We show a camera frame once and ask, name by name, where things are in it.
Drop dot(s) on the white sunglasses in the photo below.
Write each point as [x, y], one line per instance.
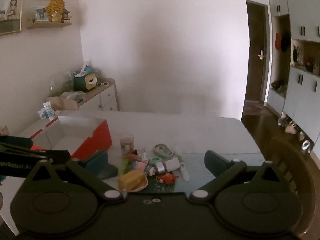
[102, 84]

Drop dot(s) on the white drawer cabinet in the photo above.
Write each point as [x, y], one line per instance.
[107, 97]

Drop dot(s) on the wooden chair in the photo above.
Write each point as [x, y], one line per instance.
[303, 175]

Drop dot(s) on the dark wooden door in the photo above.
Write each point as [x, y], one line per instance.
[255, 55]

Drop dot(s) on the white and blue packet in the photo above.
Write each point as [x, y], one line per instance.
[47, 112]

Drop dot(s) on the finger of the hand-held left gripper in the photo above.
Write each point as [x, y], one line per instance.
[60, 156]

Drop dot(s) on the glass jar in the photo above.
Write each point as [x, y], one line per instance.
[127, 145]

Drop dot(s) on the red toy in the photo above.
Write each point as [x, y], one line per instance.
[167, 178]

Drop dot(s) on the grey wardrobe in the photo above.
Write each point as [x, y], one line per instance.
[300, 95]

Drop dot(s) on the green plastic toy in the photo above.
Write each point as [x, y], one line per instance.
[126, 166]

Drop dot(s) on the white pen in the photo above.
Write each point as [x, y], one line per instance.
[185, 173]

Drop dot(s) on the silver tape roll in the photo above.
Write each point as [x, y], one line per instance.
[161, 167]

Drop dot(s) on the wall poster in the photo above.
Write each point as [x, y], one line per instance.
[10, 7]

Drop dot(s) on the golden ornament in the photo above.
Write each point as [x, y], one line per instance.
[55, 10]

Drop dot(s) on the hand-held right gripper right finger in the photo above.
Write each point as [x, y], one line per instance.
[214, 162]

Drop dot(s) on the small white toy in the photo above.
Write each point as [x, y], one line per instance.
[143, 157]

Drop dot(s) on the blue plush toy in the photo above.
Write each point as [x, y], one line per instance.
[86, 68]

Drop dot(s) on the pink pig toy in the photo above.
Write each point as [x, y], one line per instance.
[140, 166]

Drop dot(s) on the green oval clock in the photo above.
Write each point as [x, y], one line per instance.
[163, 150]

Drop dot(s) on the red and white box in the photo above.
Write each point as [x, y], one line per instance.
[100, 140]

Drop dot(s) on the wooden wall shelf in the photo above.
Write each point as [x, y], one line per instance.
[50, 25]

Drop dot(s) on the green tissue box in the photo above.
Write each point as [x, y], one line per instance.
[83, 82]

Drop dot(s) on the black garment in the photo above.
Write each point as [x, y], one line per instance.
[285, 42]

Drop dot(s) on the clear plastic bag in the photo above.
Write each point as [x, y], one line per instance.
[72, 95]

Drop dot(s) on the row of shoes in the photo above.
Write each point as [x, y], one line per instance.
[291, 128]

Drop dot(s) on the small photo frame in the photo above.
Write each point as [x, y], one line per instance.
[40, 14]

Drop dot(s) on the small figurine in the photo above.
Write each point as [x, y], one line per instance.
[67, 14]

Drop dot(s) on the cardboard box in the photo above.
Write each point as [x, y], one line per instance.
[62, 103]

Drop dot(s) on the white tube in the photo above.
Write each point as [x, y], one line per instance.
[172, 164]

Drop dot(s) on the red garment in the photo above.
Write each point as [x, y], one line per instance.
[277, 40]

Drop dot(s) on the small grey toy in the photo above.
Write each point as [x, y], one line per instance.
[150, 171]

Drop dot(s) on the yellow box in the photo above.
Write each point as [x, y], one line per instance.
[130, 180]

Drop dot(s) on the pink heart dish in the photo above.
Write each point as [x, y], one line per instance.
[144, 185]

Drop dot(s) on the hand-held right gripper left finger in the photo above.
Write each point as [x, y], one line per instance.
[96, 162]

